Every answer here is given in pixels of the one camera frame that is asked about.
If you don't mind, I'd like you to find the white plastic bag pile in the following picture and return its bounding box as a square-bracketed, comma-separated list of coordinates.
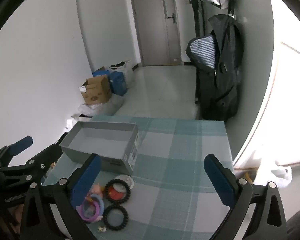
[77, 96, 125, 117]

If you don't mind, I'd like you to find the black backpack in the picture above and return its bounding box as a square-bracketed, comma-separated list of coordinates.
[186, 14, 243, 122]

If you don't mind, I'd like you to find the small blue carton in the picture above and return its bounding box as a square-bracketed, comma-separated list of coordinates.
[92, 66, 110, 78]

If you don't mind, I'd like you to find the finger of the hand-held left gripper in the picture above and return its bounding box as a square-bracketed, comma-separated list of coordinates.
[0, 144, 63, 180]
[0, 136, 33, 168]

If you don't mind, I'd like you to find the pink pig charm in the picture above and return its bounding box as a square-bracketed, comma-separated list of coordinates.
[90, 183, 105, 195]

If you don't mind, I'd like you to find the white plastic shopping bag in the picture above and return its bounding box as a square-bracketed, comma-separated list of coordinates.
[270, 165, 293, 188]

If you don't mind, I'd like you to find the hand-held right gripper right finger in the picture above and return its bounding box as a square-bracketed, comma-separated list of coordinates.
[204, 154, 288, 240]

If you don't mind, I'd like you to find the grey box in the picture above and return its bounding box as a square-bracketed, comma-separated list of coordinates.
[59, 121, 142, 176]

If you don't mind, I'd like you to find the brown cardboard box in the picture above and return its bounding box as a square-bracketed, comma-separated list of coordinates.
[79, 75, 112, 105]

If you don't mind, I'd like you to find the white round ornament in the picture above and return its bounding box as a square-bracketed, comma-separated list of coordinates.
[114, 174, 135, 189]

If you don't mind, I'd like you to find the black metal rack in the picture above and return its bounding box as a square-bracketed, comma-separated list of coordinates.
[186, 0, 208, 104]

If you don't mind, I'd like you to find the grey door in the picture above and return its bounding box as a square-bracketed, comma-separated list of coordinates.
[129, 0, 183, 67]

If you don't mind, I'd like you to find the purple ring bracelet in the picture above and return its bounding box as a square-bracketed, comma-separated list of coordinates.
[79, 200, 102, 223]

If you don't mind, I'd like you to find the clear bag with dark contents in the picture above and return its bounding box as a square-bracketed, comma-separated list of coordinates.
[109, 60, 135, 88]

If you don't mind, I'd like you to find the light blue ring bracelet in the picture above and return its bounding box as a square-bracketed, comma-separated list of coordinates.
[89, 194, 105, 218]

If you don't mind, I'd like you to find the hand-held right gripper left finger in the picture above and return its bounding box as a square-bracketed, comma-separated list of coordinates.
[20, 153, 102, 240]

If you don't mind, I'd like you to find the large blue carton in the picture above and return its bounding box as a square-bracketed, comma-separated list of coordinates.
[108, 71, 128, 96]

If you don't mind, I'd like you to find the black spiky bracelet red centre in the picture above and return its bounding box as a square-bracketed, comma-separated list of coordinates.
[104, 179, 132, 204]

